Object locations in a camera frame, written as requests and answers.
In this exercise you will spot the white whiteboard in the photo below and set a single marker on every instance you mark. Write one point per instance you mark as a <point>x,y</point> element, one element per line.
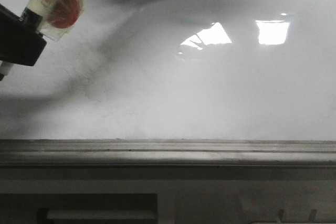
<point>182,82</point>

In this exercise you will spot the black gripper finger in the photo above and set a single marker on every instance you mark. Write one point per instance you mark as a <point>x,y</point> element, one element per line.
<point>21,42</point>

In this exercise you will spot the grey metal base unit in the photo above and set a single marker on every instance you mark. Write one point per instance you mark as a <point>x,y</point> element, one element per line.
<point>168,194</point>

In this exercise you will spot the white black whiteboard marker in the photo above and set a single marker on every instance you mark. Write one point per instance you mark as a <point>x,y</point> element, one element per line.
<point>58,18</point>

